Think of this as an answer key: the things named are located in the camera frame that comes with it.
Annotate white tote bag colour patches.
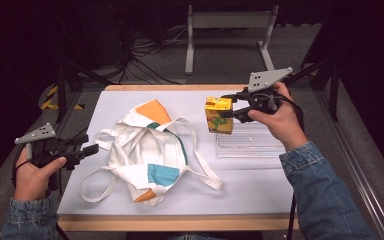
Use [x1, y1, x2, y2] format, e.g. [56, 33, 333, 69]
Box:
[79, 98, 225, 207]

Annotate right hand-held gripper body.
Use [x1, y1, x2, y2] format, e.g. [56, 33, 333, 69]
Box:
[235, 67, 294, 123]

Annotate black metal stand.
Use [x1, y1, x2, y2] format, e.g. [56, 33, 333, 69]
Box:
[292, 57, 343, 122]

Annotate clear plastic tray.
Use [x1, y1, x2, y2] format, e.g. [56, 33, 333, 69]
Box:
[214, 120, 288, 160]

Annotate white metal stand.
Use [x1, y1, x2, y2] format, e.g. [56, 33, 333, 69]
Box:
[184, 4, 280, 75]

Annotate person's left hand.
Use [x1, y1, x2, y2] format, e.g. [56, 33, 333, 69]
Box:
[13, 151, 68, 202]

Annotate black floor cable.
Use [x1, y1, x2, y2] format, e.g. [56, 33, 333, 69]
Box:
[111, 23, 188, 85]

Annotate person's right hand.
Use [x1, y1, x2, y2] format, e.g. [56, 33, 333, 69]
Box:
[247, 81, 310, 152]

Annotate yellow black hazard tape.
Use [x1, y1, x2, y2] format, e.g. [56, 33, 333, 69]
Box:
[39, 84, 85, 111]

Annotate black tripod stand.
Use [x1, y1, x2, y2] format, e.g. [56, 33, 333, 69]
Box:
[53, 58, 115, 125]

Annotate yellow juice carton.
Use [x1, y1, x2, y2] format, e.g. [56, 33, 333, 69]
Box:
[204, 96, 235, 136]

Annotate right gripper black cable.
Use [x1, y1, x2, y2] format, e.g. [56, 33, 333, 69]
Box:
[272, 94, 305, 132]

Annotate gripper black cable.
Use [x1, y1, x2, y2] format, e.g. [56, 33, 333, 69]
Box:
[11, 145, 28, 188]
[272, 94, 305, 132]

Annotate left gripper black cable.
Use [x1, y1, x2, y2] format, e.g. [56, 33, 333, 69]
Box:
[11, 145, 28, 188]

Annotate wooden table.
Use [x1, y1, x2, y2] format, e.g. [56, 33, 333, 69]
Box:
[57, 83, 299, 232]

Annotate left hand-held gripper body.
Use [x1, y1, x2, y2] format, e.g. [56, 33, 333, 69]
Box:
[14, 122, 84, 171]

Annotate aluminium floor rail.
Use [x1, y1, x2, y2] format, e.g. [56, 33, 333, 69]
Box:
[313, 89, 384, 240]

